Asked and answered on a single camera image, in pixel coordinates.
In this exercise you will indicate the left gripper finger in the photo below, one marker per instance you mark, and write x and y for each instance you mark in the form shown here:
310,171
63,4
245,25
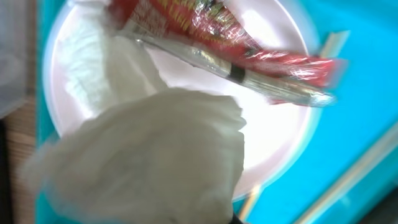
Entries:
235,220

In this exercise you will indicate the large white plate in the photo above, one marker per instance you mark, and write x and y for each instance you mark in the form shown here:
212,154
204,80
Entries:
275,135

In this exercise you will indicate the white napkin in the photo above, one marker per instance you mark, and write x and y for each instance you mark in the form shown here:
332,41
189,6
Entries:
173,157

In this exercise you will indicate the red snack wrapper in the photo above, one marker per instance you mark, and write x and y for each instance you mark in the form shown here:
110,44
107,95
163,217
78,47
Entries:
207,35

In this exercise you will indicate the wooden chopstick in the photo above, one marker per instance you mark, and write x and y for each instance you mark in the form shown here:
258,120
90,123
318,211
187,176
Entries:
332,47
382,148

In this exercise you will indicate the clear plastic waste bin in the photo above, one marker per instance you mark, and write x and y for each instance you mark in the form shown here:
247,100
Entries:
17,25

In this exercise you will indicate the teal serving tray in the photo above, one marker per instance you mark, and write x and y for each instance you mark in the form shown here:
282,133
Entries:
366,89

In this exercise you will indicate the black rectangular tray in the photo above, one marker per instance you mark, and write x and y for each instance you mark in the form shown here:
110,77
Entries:
7,216

